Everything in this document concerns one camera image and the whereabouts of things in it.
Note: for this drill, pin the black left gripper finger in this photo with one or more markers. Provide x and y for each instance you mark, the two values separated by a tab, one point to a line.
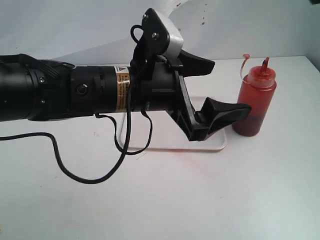
194	66
217	115

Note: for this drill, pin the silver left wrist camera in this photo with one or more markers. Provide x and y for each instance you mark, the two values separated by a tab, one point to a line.
156	35

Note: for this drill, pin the white rectangular tray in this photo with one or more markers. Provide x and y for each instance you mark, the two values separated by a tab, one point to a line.
166	135

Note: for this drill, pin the red sauce squeeze bottle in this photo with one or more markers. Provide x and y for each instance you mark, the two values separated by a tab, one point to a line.
257	90

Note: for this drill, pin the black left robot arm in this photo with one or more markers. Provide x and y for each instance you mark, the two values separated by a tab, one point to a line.
47	90

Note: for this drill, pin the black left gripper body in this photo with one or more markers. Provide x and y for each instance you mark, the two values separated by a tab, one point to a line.
156	85

